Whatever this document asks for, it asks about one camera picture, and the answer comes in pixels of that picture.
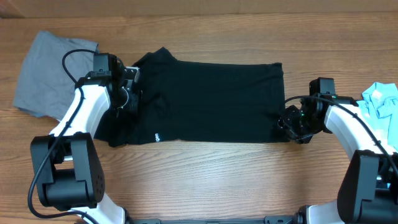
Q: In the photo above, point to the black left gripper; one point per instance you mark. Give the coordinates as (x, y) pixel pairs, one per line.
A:
(135, 99)

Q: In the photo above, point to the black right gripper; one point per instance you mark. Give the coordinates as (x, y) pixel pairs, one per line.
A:
(287, 121)

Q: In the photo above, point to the black polo shirt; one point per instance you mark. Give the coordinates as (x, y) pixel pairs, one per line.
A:
(194, 101)

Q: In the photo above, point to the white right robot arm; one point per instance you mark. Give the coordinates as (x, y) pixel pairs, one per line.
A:
(368, 192)

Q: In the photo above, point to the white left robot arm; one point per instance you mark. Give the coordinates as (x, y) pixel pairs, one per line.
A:
(68, 176)

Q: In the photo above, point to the light blue shirt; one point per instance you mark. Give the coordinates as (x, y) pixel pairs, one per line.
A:
(379, 108)

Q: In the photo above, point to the grey folded shirt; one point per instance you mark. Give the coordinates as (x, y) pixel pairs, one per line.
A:
(43, 87)

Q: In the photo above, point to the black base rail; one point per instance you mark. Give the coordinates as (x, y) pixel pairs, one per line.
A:
(274, 219)

